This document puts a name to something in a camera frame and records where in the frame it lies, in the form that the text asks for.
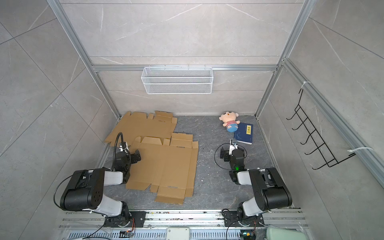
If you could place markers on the pale green container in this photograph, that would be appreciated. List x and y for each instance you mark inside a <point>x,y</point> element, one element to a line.
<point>284,234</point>

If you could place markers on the brown cardboard box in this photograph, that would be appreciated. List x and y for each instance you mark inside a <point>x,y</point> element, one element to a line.
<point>167,167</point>

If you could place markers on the plush doll striped shirt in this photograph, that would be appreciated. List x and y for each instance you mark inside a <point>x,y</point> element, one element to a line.
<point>230,121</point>

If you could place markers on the dark blue book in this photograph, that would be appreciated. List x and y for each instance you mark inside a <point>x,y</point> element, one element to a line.
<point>244,134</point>

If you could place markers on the aluminium mounting rail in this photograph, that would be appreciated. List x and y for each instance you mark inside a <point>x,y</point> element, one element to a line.
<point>218,219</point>

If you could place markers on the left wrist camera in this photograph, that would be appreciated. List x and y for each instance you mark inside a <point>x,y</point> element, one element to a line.
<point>124,147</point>

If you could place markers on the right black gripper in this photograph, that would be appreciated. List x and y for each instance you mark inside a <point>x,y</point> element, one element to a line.
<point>225,153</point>

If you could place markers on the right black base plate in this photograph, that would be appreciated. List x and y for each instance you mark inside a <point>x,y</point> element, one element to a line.
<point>234,219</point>

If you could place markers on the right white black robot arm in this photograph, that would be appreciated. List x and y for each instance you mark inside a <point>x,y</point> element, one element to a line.
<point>270,191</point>

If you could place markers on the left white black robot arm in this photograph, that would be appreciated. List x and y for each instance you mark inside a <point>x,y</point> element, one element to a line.
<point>85,191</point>

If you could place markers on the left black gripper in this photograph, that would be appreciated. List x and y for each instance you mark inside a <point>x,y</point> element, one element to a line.
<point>133,156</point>

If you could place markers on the white electrical box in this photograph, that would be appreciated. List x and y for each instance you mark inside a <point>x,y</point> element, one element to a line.
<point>178,233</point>

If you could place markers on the black wire hook rack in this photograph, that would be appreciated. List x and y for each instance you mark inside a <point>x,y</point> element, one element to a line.
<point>314,135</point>

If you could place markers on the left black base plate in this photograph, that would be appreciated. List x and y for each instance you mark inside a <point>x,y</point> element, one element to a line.
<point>133,219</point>

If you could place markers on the white wire mesh basket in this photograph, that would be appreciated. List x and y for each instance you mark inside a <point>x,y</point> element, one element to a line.
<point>177,80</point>

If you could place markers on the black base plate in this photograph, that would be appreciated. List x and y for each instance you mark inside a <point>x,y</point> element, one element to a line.
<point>234,219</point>
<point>133,219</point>

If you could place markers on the flat brown cardboard sheet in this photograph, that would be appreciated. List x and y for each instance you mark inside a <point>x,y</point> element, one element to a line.
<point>137,124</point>

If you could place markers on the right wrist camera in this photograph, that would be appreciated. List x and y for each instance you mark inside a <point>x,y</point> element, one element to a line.
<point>233,145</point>

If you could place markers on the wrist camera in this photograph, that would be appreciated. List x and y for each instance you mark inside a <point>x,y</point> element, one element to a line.
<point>124,147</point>
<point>233,145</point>

